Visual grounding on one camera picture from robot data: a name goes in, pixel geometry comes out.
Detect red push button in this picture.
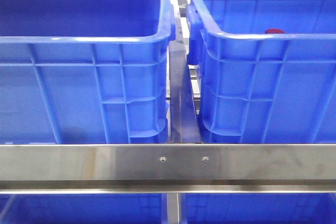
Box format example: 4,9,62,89
265,28,285,34

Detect blue bin with buttons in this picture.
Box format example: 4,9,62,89
1,0,175,144

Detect blue target bin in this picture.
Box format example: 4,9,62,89
187,0,335,144

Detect lower right blue bin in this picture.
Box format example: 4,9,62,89
182,193,335,223

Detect lower left blue bin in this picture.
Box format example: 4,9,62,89
1,194,167,223

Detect steel centre divider rail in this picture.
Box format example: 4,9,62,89
169,0,202,144

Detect steel front rail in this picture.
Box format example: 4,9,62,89
1,144,335,194

